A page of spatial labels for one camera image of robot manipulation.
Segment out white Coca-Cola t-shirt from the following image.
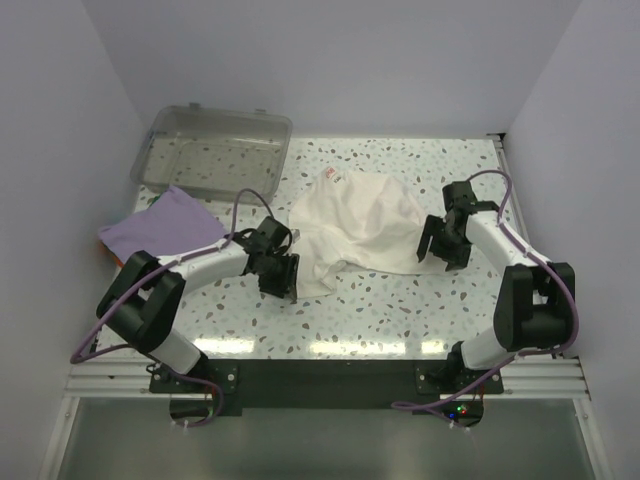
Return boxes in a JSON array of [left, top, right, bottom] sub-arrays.
[[288, 167, 439, 298]]

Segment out aluminium right side rail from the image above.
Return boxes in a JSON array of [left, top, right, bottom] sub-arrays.
[[487, 130, 534, 251]]

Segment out folded purple t-shirt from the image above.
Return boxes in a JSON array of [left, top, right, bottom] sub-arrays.
[[98, 186, 228, 263]]

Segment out folded orange and teal clothes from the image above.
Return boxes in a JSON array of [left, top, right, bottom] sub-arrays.
[[97, 241, 124, 267]]

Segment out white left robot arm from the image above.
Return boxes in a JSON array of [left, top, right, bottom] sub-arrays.
[[96, 216, 299, 380]]

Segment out aluminium rail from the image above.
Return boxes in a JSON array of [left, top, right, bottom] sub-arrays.
[[63, 357, 590, 400], [487, 130, 534, 251]]

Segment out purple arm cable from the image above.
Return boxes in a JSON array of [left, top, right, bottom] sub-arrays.
[[68, 187, 275, 365], [390, 168, 581, 415]]

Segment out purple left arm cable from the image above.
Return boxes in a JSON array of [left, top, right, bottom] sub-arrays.
[[68, 187, 275, 365]]

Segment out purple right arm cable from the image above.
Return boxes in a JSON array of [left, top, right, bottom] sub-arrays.
[[390, 168, 581, 415]]

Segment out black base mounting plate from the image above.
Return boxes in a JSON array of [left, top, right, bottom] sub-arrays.
[[146, 359, 483, 421]]

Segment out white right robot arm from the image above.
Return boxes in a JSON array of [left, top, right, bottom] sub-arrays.
[[416, 180, 579, 375]]

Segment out aluminium front rail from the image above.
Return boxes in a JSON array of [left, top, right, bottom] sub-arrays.
[[63, 357, 590, 400]]

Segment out clear plastic storage bin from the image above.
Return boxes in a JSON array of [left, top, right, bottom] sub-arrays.
[[130, 103, 293, 202]]

